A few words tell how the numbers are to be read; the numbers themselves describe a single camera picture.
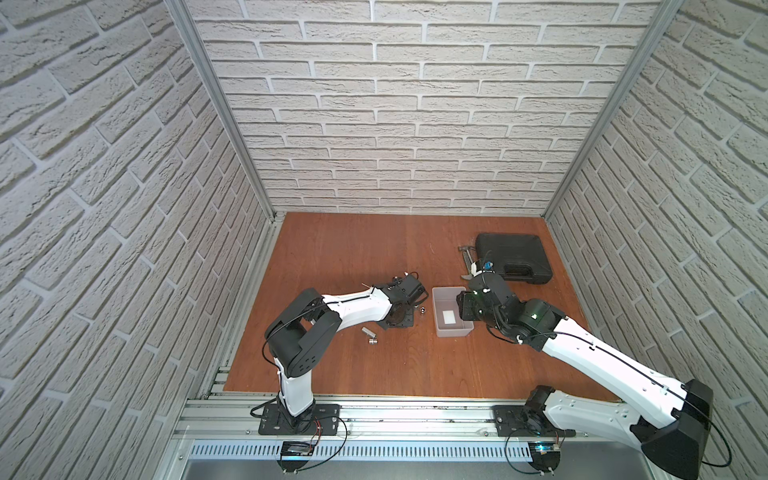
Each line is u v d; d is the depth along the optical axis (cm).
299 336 47
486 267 66
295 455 71
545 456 71
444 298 91
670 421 39
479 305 57
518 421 73
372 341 85
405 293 72
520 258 100
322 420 73
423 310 92
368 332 87
